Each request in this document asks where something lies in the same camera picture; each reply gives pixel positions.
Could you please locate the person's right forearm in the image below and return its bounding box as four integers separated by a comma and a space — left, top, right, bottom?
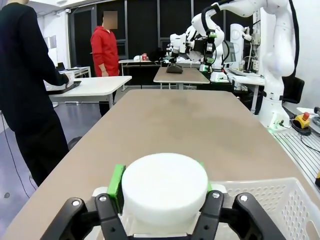
42, 57, 71, 87

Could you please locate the yellow emergency stop button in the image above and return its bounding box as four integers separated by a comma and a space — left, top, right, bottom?
292, 112, 312, 131

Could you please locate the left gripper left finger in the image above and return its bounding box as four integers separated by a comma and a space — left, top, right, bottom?
58, 163, 129, 240

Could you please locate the black office chair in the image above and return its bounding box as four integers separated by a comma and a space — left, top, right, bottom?
282, 76, 305, 105

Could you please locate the grooved aluminium base plate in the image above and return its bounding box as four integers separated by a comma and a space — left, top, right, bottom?
271, 129, 320, 192

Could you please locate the dark flat tray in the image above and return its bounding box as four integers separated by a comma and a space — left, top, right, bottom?
48, 79, 83, 95

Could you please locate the person in black shirt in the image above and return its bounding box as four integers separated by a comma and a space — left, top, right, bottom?
0, 0, 71, 187

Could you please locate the black object on brown table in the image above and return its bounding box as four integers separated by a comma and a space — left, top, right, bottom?
166, 62, 185, 74

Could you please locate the man in red hoodie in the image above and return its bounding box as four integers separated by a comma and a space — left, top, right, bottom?
89, 3, 120, 118

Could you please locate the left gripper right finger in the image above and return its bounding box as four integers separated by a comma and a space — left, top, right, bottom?
189, 162, 286, 240

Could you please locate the brown background table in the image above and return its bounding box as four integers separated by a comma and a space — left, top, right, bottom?
152, 66, 211, 90

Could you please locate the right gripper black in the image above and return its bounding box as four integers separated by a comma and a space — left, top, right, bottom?
204, 38, 216, 60

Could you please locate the white perforated plastic basket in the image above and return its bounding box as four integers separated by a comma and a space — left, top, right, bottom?
91, 176, 320, 240

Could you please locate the white round flask cap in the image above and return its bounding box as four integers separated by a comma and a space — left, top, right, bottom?
121, 152, 210, 225

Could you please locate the long white table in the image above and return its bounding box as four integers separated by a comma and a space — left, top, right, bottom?
48, 75, 133, 105

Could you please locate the computer monitor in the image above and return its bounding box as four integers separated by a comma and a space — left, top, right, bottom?
222, 41, 237, 63

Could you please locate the white equipment desk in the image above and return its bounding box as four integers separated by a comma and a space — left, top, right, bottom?
226, 67, 266, 108

